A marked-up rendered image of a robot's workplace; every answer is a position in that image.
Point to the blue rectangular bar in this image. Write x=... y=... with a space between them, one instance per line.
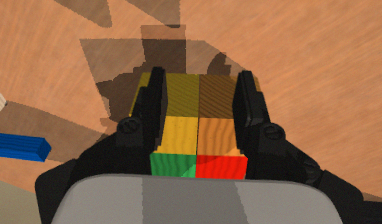
x=24 y=147

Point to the green cube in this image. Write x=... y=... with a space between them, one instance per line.
x=176 y=165

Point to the yellow cube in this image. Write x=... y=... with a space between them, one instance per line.
x=181 y=123

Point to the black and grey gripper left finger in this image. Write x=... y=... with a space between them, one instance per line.
x=122 y=152

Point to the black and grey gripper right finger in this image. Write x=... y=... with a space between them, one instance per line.
x=264 y=143

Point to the red cube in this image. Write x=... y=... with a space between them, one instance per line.
x=222 y=167

